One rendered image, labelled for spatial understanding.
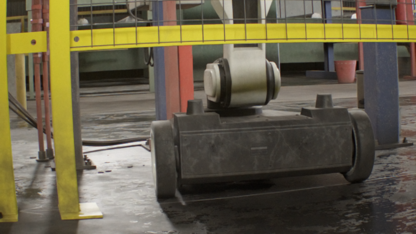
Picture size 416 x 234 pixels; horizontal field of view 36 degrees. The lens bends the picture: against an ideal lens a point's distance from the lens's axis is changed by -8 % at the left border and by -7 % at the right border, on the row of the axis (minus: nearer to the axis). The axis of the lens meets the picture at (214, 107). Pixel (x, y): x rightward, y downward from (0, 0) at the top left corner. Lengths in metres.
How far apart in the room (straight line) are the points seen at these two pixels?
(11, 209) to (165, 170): 0.41
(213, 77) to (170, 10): 0.60
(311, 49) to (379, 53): 8.94
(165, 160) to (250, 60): 0.44
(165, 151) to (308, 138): 0.37
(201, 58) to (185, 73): 7.45
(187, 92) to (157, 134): 1.10
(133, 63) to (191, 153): 8.93
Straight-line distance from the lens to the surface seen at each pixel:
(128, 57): 10.61
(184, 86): 2.79
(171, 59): 2.52
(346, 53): 11.78
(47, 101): 2.62
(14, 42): 1.64
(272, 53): 10.58
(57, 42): 1.59
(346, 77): 8.30
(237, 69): 1.95
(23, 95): 4.81
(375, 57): 2.56
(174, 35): 1.68
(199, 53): 10.23
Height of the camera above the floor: 0.36
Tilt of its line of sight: 4 degrees down
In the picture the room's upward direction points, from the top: 2 degrees counter-clockwise
